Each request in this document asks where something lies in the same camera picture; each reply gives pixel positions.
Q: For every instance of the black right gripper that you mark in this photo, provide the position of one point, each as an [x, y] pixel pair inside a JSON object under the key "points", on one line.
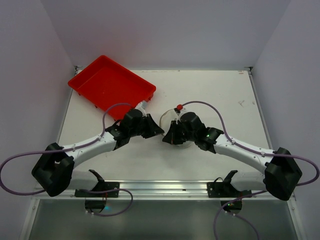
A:
{"points": [[176, 132]]}

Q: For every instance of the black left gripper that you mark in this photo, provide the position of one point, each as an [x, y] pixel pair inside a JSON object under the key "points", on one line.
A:
{"points": [[146, 125]]}

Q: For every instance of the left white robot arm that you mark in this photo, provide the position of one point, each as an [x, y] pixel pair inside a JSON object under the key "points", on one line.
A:
{"points": [[55, 169]]}

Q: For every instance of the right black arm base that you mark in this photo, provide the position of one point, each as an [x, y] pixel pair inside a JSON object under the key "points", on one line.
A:
{"points": [[222, 188]]}

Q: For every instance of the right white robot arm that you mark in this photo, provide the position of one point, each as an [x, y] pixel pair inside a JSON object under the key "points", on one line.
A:
{"points": [[275, 171]]}

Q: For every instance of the red plastic tray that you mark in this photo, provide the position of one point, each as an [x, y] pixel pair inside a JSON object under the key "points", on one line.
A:
{"points": [[105, 83]]}

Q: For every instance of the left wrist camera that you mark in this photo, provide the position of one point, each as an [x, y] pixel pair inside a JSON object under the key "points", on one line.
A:
{"points": [[142, 106]]}

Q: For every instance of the aluminium mounting rail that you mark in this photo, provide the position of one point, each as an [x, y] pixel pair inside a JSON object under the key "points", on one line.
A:
{"points": [[138, 189]]}

